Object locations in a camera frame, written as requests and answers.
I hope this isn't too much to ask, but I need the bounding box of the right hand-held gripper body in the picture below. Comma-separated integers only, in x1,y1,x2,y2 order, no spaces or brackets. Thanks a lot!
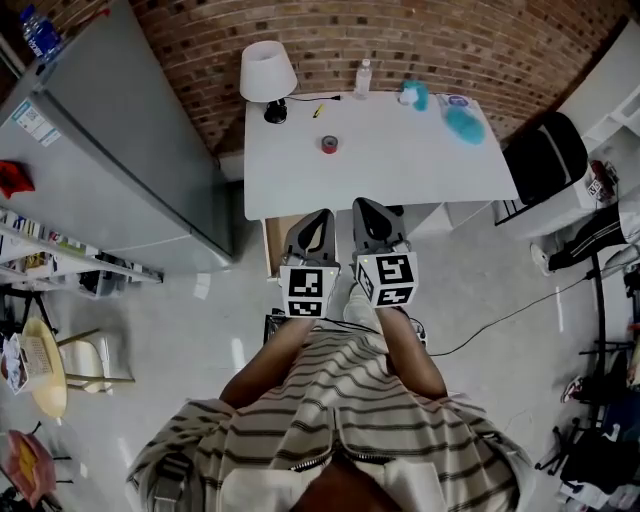
353,243,419,309

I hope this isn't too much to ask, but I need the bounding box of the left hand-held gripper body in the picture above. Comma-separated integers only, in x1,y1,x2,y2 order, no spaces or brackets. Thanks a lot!
278,257,342,319

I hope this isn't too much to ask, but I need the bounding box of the wooden drawer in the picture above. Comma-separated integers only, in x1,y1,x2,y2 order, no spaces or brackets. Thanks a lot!
263,214,301,281

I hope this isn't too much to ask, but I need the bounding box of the person's left forearm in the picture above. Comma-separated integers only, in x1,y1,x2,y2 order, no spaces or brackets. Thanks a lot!
219,317,316,409

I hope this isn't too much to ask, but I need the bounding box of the person's right forearm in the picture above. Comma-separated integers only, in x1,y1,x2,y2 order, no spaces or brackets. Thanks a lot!
379,305,449,401

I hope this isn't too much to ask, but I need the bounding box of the white desk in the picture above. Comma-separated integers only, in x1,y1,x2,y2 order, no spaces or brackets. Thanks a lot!
243,91,521,234

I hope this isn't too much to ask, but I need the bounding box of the person's white shoe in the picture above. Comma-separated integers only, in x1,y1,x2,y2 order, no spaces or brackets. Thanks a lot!
343,284,382,334

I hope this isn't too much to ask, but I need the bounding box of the white power strip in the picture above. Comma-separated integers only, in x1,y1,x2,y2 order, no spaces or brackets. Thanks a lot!
407,317,430,346

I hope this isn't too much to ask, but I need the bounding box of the teal duster in plastic bag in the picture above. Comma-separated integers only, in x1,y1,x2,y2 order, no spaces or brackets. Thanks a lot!
437,92,487,146

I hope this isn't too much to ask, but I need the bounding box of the person's striped shirt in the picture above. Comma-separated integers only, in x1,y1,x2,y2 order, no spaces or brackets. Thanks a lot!
127,324,534,512

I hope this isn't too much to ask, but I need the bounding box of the clear plastic bottle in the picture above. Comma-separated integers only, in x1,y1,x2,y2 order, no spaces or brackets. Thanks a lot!
353,58,374,101

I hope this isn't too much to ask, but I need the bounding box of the black chair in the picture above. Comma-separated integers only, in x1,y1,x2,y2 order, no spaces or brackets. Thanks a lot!
494,112,589,226

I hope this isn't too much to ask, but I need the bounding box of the white table lamp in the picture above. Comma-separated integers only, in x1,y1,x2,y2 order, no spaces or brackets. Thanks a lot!
239,40,298,125

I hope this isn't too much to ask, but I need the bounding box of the grey refrigerator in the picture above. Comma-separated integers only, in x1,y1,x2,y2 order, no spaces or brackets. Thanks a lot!
0,0,236,274

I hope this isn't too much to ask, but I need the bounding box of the black stand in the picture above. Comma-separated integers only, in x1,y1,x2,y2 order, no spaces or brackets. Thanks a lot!
579,249,640,361

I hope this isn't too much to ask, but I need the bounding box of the white metal shelf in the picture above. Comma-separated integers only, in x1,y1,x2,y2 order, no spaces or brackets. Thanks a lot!
0,207,165,301

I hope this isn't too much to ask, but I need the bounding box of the yellow stool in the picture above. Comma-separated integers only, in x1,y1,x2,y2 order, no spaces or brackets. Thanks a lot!
57,327,136,396

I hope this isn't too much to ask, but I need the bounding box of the white cabinet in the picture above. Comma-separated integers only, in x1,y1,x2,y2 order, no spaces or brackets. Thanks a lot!
504,19,640,241

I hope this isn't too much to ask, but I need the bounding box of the round yellow table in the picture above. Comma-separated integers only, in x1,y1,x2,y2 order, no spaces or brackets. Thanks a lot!
22,317,69,420

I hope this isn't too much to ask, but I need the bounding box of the white perforated box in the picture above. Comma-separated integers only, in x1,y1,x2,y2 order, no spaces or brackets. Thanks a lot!
0,332,54,396

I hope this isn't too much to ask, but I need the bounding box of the red bag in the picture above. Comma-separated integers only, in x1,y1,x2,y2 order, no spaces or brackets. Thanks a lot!
0,159,36,200

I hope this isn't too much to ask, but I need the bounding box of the blue capped plastic bottle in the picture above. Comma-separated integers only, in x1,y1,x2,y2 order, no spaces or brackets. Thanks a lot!
19,4,64,64

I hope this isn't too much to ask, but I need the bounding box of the pink bag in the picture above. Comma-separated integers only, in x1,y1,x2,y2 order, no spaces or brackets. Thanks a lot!
0,429,57,509

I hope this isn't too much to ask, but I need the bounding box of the black device with cables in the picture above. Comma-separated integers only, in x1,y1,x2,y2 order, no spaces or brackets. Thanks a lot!
263,310,289,346

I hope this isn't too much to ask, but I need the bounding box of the black floor cable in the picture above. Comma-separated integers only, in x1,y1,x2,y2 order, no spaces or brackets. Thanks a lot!
427,277,591,357

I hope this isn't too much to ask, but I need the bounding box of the black lamp cable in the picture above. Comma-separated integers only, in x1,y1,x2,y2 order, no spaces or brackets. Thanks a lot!
283,92,343,104

